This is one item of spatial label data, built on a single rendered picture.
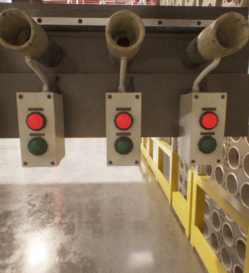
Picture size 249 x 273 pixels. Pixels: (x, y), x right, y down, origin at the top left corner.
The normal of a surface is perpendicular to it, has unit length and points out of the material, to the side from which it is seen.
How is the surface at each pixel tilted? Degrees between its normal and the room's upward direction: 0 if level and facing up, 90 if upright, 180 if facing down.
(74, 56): 90
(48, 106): 90
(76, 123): 90
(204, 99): 90
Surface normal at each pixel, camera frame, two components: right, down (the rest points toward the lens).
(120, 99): 0.04, 0.15
